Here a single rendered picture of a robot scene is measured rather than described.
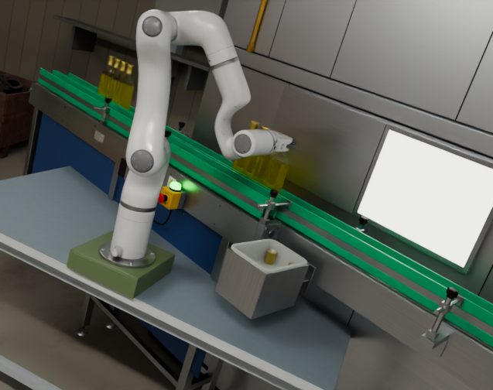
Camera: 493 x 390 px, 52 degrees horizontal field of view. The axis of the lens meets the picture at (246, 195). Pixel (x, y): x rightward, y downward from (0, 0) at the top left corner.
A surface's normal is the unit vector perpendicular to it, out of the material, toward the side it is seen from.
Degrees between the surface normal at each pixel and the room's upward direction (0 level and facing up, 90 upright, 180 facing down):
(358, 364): 90
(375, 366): 90
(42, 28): 90
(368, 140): 90
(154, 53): 128
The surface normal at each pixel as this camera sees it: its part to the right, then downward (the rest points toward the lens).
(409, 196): -0.66, 0.03
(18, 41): -0.33, 0.19
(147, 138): 0.08, -0.20
